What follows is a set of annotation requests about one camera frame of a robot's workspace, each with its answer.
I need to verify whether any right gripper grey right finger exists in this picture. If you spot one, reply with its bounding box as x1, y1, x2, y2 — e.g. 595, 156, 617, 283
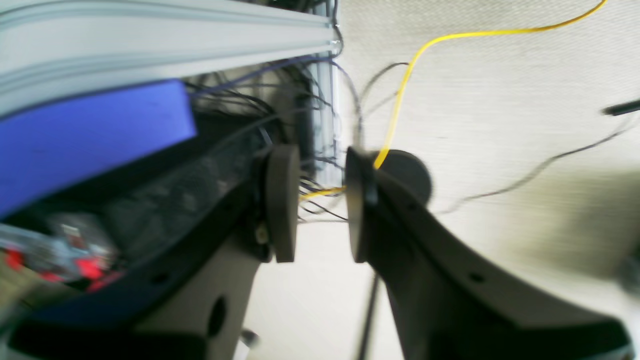
345, 146, 635, 360

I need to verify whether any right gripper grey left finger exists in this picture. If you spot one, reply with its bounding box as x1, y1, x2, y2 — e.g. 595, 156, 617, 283
10, 145, 300, 360

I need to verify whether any black computer tower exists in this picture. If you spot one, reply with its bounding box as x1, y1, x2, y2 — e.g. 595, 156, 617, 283
1, 112, 286, 282

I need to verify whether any black round stand base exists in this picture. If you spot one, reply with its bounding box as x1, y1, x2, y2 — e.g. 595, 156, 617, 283
380, 149, 434, 206

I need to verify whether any aluminium table leg profile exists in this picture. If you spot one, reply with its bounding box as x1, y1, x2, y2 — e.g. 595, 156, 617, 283
308, 63, 342, 188

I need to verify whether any blue foam block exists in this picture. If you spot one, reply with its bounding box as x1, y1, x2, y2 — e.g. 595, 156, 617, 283
0, 79, 196, 217

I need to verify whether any yellow cable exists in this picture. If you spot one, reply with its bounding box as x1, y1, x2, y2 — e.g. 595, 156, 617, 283
300, 0, 608, 201

